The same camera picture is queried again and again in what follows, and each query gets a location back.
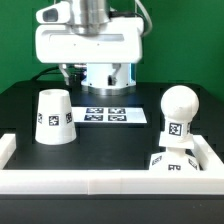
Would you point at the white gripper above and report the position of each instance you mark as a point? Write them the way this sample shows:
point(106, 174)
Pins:
point(119, 41)

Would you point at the white conical lamp shade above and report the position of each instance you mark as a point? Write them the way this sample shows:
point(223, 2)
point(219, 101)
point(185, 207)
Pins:
point(55, 123)

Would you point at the white lamp bulb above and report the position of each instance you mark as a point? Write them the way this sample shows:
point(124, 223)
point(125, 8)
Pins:
point(179, 105)

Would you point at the white lamp base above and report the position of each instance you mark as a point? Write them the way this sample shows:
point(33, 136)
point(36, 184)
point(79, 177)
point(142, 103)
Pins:
point(174, 158)

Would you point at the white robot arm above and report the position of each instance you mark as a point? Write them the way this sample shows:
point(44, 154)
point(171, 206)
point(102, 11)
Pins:
point(88, 34)

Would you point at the white marker sheet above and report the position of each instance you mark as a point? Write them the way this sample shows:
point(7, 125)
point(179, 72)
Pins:
point(129, 115)

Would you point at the white U-shaped fence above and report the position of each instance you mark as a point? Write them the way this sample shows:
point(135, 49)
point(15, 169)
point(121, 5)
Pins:
point(208, 181)

